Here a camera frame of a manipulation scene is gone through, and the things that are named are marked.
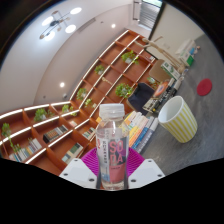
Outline flat round red coaster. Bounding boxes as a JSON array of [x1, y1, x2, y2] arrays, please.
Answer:
[[196, 78, 213, 97]]

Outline branched globe ceiling lamp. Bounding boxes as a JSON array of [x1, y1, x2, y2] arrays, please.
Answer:
[[38, 6, 83, 42]]

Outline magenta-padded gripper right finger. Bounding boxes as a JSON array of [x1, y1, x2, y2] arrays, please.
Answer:
[[126, 147, 166, 190]]

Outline grey curtain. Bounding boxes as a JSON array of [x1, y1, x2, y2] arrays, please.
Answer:
[[139, 1, 163, 31]]

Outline wooden shelf unit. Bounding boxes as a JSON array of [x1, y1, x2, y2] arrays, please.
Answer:
[[0, 29, 158, 176]]

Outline dark blue chair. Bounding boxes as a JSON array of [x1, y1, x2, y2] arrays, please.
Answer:
[[126, 82, 155, 116]]

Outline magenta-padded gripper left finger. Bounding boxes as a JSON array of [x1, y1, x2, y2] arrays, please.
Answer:
[[59, 147, 101, 190]]

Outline dark book stack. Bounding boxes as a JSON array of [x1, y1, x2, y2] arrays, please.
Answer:
[[142, 77, 183, 114]]

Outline tall green-white carton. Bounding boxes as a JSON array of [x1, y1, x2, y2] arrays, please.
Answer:
[[160, 60, 182, 81]]

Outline brown cardboard box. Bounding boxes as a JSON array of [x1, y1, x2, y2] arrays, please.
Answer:
[[148, 59, 171, 83]]

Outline clear pink-labelled drink bottle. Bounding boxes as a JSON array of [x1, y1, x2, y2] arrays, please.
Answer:
[[95, 103, 131, 191]]

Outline colourful book stack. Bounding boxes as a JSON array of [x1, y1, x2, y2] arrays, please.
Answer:
[[123, 110, 159, 154]]

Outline yellow striped white cup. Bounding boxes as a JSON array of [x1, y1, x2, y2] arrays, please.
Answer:
[[157, 95, 198, 144]]

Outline small green-white box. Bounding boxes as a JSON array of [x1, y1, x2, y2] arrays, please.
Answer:
[[179, 49, 196, 67]]

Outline black ceiling track rail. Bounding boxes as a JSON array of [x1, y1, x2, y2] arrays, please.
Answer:
[[132, 0, 142, 22]]

